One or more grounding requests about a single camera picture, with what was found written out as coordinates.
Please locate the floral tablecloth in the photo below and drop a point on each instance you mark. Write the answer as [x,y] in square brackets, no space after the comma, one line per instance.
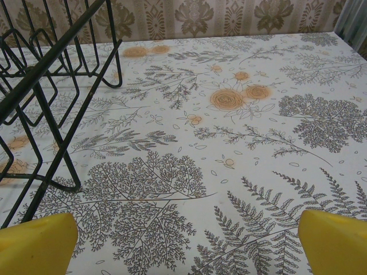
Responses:
[200,129]

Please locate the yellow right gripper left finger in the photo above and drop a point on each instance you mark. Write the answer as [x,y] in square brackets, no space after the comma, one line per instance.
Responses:
[37,246]

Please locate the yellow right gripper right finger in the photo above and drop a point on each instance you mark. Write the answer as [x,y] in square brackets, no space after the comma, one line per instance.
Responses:
[335,246]

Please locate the aluminium corner post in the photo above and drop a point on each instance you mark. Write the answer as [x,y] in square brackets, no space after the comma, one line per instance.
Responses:
[354,25]

